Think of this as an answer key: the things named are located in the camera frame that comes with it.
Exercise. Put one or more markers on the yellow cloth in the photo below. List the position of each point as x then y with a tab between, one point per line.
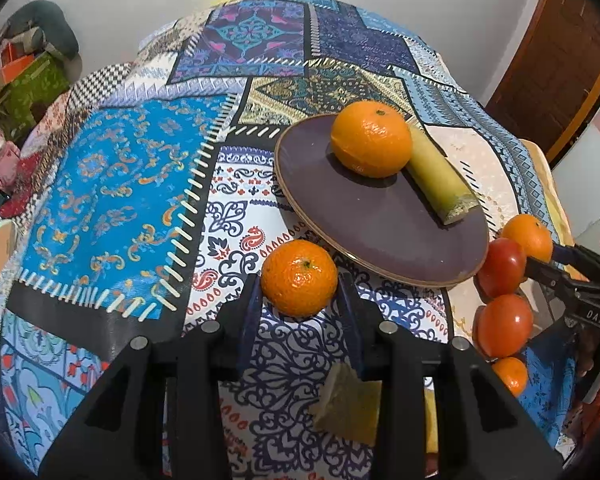
555	185

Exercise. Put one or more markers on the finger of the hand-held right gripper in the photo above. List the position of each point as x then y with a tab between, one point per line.
567	252
547	272

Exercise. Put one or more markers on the tan wedge-shaped fruit piece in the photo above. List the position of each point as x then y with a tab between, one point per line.
349	402

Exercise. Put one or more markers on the patchwork patterned tablecloth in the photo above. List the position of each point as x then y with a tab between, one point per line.
130	200

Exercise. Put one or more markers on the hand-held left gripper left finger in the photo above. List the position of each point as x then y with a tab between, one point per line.
253	305

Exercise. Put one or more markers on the dark green cushion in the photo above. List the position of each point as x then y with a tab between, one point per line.
47	25

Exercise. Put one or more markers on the large orange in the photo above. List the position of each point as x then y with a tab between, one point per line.
371	138

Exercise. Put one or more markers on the yellow-green sugarcane piece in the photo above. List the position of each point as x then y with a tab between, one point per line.
437	175

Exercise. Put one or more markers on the orange box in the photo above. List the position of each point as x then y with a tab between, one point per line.
14	64

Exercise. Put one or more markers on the red tomato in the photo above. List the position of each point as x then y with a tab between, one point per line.
500	267
504	325

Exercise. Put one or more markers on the brown wooden door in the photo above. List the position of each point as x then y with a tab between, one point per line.
555	55

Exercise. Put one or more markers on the round purple plate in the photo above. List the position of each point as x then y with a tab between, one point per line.
360	210

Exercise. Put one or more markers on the small orange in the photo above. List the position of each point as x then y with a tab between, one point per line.
511	375

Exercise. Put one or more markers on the green patterned box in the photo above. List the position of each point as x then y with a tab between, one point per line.
25	92

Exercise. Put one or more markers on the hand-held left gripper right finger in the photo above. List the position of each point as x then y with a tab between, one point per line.
346	310

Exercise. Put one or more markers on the orange with green stem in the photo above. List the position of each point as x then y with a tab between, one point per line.
299	277

